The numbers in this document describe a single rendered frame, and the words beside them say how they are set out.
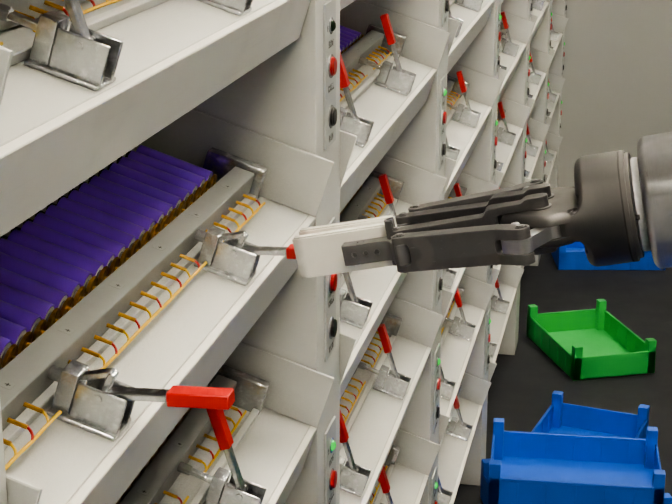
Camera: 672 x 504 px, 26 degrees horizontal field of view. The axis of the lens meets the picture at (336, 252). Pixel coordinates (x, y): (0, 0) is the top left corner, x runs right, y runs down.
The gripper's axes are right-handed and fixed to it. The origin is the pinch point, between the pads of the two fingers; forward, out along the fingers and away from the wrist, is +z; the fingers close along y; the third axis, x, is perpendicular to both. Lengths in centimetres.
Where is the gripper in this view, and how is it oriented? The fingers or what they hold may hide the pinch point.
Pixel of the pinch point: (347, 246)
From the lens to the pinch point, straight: 102.2
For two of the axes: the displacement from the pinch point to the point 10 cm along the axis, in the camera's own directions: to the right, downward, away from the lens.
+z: -9.6, 1.4, 2.6
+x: -2.0, -9.5, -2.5
